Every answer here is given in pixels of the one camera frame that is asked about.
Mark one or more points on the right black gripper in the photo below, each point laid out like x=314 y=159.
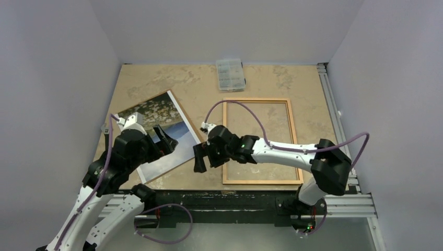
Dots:
x=209 y=155

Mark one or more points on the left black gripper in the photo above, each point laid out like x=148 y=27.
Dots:
x=168 y=145

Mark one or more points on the landscape photo print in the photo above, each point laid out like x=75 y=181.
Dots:
x=165 y=121

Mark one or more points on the clear plastic organizer box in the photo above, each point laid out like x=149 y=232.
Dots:
x=230 y=75

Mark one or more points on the brown frame backing board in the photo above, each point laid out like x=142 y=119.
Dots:
x=190 y=117

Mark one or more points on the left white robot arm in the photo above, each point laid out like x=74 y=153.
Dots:
x=103 y=179

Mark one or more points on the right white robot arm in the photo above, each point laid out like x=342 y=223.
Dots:
x=329 y=166

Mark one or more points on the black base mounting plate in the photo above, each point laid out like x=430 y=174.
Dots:
x=279 y=208

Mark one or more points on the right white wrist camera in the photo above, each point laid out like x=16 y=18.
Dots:
x=206 y=128

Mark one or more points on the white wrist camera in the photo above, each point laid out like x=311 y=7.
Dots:
x=206 y=128
x=133 y=121

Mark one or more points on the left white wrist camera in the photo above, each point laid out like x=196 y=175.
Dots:
x=133 y=121

